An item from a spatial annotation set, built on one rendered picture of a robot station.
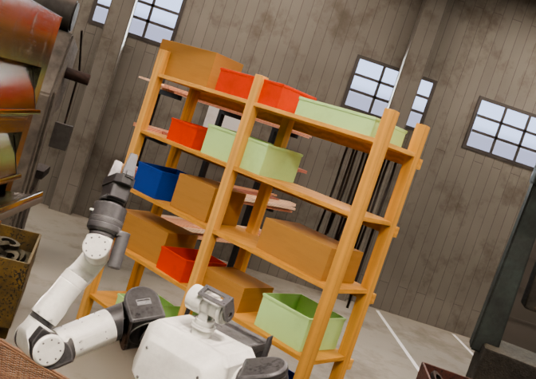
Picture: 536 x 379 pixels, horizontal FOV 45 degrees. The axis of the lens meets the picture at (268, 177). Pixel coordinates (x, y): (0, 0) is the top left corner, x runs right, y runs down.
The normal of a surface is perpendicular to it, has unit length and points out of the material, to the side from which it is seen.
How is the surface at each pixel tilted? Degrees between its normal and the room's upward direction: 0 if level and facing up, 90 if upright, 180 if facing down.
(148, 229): 90
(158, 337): 45
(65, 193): 90
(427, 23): 90
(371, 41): 90
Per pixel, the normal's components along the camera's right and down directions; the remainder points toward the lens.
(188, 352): -0.13, -0.74
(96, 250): 0.20, -0.29
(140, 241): -0.56, -0.12
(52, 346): 0.66, 0.14
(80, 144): 0.04, 0.09
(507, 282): -0.25, -0.01
